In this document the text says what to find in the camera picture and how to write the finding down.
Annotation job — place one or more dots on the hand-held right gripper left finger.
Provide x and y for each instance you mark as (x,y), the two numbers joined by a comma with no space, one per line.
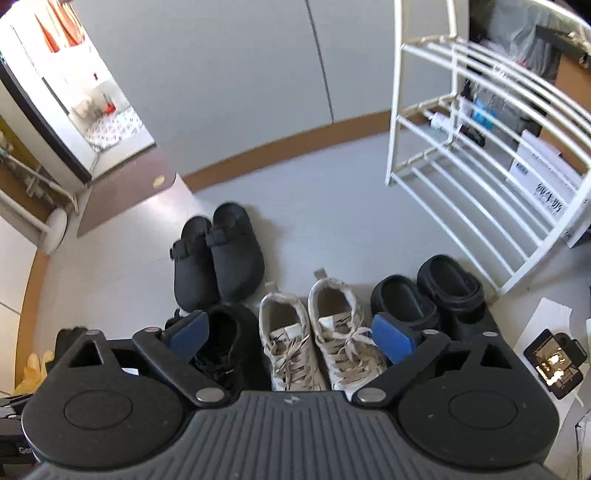
(189,334)

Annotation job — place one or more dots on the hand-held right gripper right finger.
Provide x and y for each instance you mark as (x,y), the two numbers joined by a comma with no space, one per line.
(392,337)

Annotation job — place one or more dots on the black chunky clog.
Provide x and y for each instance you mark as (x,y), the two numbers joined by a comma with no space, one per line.
(450,281)
(401,300)

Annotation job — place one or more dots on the white lace-up sneaker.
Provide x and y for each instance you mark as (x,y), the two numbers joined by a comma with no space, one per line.
(341,323)
(286,341)

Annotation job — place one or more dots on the black buckle clog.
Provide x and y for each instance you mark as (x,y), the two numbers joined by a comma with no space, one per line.
(238,263)
(194,272)

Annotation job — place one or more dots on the white shoe rack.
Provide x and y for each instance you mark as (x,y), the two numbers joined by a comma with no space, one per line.
(394,92)

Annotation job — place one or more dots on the yellow cloth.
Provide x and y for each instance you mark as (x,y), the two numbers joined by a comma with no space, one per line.
(34,369)

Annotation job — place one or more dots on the white paper sheet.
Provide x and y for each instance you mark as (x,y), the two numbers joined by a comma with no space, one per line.
(545,314)

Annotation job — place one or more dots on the brown doormat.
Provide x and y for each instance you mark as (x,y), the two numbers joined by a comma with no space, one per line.
(124,194)

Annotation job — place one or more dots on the smartphone on black stand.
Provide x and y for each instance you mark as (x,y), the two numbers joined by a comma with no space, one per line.
(551,364)

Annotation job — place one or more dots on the white fan stand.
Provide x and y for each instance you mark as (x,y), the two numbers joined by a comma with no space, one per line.
(55,230)

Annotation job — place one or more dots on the brown and white carton box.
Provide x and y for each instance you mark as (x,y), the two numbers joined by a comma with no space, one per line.
(547,196)

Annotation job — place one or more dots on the small white tube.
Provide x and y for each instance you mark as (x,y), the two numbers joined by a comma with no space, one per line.
(438,121)

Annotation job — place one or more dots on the small red item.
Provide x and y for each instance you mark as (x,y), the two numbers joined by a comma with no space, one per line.
(109,108)

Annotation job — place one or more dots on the clear plastic water bottle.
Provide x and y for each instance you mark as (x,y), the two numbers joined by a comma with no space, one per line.
(485,115)

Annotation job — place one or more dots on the white cabinet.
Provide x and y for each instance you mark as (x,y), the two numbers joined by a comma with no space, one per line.
(231,69)

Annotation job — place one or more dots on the grey plastic bag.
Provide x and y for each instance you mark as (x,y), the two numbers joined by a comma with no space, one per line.
(517,32)

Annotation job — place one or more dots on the orange towel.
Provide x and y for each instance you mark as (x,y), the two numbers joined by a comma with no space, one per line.
(64,27)

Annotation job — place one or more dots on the black door frame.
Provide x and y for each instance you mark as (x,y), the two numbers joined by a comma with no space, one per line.
(46,124)

